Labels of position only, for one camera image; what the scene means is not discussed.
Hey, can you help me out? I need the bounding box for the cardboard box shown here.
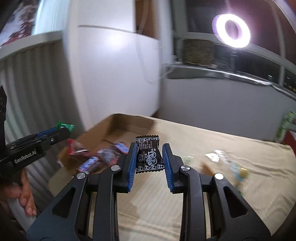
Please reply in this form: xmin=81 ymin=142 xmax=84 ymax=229
xmin=56 ymin=112 xmax=163 ymax=179

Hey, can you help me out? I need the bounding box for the red storage box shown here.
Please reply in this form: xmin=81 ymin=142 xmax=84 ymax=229
xmin=283 ymin=130 xmax=296 ymax=154

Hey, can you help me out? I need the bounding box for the woven basket on sill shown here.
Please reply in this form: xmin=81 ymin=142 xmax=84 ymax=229
xmin=182 ymin=39 xmax=214 ymax=67

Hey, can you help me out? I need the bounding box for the ring light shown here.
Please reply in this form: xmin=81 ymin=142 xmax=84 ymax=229
xmin=212 ymin=14 xmax=251 ymax=48

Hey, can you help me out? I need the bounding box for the white hanging cable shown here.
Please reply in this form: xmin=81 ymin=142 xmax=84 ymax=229
xmin=136 ymin=0 xmax=176 ymax=84

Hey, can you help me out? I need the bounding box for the person's left hand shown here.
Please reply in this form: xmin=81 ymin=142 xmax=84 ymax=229
xmin=1 ymin=169 xmax=37 ymax=216

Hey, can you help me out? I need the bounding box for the black patterned candy packet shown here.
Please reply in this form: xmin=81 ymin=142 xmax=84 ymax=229
xmin=135 ymin=135 xmax=165 ymax=173

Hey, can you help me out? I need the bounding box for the dark green candy packet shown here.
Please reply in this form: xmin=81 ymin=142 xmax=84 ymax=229
xmin=56 ymin=121 xmax=75 ymax=132

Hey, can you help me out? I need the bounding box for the clear bag of bread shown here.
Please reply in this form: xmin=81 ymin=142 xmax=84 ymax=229
xmin=205 ymin=149 xmax=233 ymax=167

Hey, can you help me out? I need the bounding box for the jelly cup with blue lid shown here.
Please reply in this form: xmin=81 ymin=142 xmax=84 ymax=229
xmin=232 ymin=162 xmax=249 ymax=181

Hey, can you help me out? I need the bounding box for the red clear snack packet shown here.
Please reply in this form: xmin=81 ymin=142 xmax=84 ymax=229
xmin=67 ymin=139 xmax=90 ymax=158

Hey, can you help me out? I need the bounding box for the dark cake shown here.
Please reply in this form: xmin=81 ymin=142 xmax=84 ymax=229
xmin=97 ymin=147 xmax=122 ymax=166

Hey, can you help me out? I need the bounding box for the brown Snickers bar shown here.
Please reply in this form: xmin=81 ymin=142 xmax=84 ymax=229
xmin=77 ymin=156 xmax=103 ymax=174

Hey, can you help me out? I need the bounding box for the green white carton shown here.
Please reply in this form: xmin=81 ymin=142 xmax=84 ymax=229
xmin=275 ymin=111 xmax=295 ymax=143

